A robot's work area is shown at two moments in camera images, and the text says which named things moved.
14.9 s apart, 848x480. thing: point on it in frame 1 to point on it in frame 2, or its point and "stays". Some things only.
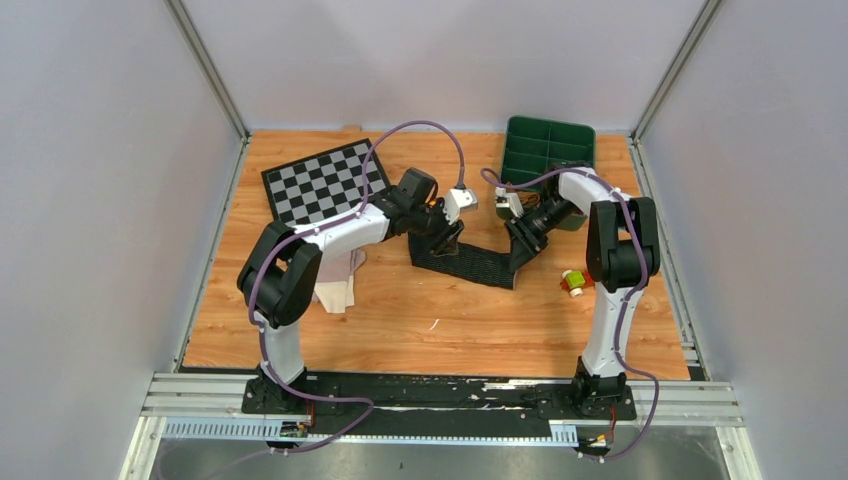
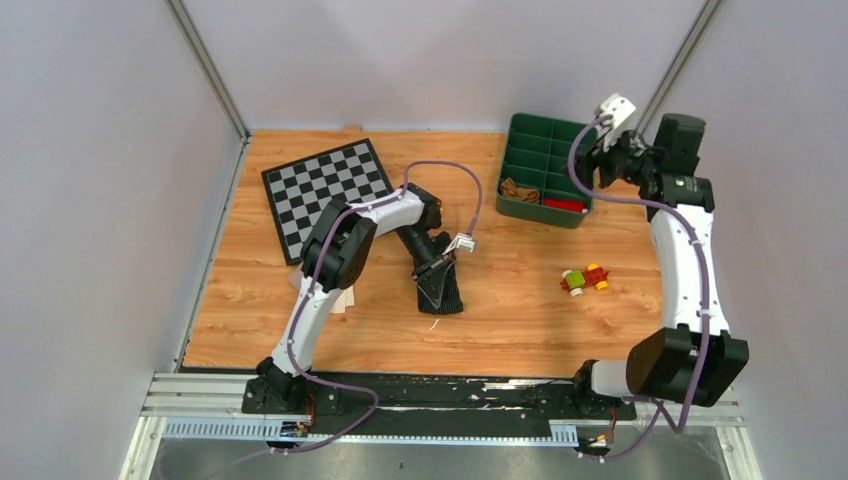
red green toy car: [575, 282] stays
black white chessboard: [313, 187] stays
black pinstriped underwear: [472, 261] to [451, 302]
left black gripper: [450, 246] to [434, 277]
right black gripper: [535, 244] to [594, 158]
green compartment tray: [531, 147] stays
